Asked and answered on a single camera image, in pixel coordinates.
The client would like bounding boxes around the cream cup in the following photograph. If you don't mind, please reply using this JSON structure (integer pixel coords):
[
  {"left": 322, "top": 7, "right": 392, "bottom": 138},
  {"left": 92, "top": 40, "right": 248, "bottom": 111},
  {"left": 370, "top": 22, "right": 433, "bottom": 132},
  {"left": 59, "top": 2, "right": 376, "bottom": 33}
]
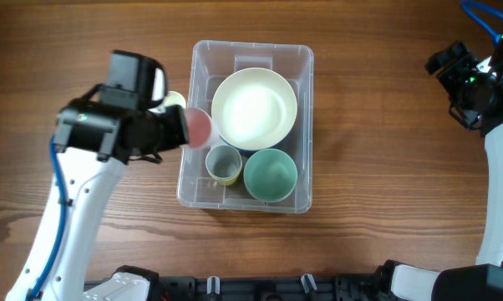
[{"left": 150, "top": 91, "right": 186, "bottom": 114}]

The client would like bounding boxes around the pink cup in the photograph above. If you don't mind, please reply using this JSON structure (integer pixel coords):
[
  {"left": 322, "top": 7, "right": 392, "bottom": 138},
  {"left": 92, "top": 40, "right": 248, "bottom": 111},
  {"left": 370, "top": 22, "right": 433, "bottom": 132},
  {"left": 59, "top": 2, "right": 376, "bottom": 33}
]
[{"left": 184, "top": 108, "right": 214, "bottom": 149}]

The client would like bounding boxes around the grey cup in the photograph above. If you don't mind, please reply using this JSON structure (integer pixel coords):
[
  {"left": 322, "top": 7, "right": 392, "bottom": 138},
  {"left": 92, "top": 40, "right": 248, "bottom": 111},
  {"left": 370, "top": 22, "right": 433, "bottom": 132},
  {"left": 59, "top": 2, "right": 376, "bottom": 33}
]
[{"left": 206, "top": 145, "right": 243, "bottom": 177}]

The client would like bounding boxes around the yellow cup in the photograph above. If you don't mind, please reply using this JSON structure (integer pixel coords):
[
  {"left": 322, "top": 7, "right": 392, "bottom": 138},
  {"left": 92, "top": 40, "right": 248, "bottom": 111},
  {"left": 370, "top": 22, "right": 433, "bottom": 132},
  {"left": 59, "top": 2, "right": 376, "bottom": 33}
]
[{"left": 211, "top": 174, "right": 240, "bottom": 186}]

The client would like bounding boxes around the beige bowl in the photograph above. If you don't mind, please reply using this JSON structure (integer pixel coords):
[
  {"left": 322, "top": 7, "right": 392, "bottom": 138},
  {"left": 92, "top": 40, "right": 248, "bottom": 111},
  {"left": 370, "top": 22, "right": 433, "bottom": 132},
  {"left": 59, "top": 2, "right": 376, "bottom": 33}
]
[{"left": 211, "top": 67, "right": 299, "bottom": 151}]

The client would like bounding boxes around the teal green small bowl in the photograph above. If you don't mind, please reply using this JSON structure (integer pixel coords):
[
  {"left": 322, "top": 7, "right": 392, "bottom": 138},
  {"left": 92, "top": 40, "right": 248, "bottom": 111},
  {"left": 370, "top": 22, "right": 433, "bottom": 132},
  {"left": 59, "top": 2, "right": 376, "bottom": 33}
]
[{"left": 244, "top": 149, "right": 298, "bottom": 202}]

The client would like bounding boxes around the blue bowl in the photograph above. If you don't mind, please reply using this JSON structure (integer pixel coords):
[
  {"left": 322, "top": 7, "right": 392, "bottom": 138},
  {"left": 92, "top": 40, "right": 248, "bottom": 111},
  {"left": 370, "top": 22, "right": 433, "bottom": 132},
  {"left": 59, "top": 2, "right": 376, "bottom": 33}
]
[{"left": 215, "top": 124, "right": 294, "bottom": 152}]

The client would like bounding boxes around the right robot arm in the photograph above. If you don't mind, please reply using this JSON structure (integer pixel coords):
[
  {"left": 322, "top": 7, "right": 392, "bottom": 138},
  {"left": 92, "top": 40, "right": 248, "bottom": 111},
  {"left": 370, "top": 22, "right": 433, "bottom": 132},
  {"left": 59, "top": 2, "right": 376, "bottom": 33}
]
[{"left": 375, "top": 33, "right": 503, "bottom": 300}]

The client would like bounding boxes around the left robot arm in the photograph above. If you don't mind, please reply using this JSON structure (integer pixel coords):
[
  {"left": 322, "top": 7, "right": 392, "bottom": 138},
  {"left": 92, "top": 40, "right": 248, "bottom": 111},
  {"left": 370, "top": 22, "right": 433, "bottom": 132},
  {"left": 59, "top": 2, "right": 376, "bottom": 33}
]
[{"left": 7, "top": 50, "right": 189, "bottom": 300}]

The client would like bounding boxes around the clear plastic storage container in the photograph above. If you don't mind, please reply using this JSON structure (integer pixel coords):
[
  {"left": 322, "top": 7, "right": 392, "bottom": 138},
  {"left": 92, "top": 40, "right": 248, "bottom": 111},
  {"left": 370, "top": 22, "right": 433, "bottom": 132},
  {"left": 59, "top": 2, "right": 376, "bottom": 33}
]
[{"left": 177, "top": 40, "right": 314, "bottom": 214}]

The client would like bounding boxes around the right blue cable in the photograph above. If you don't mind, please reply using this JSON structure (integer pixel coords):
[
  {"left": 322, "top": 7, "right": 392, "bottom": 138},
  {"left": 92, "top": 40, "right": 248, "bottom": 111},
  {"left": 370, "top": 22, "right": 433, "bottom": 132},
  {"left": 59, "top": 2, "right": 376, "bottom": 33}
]
[{"left": 460, "top": 0, "right": 503, "bottom": 47}]

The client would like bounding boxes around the blue cable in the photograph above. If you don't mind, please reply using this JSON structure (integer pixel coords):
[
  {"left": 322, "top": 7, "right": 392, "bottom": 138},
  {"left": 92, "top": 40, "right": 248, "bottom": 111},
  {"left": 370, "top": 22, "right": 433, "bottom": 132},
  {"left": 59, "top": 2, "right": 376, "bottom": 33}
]
[
  {"left": 25, "top": 135, "right": 69, "bottom": 301},
  {"left": 460, "top": 0, "right": 503, "bottom": 47}
]

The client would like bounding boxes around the left blue cable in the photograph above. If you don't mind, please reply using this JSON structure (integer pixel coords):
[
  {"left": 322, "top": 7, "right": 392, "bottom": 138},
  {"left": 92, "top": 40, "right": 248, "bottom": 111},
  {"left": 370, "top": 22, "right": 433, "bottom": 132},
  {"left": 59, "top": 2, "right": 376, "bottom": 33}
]
[{"left": 25, "top": 135, "right": 69, "bottom": 301}]

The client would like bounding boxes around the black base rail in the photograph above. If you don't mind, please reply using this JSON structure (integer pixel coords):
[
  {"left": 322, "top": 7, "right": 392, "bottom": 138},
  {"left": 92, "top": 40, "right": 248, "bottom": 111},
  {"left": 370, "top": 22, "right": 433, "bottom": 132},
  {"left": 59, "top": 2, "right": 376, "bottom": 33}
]
[{"left": 84, "top": 265, "right": 386, "bottom": 301}]

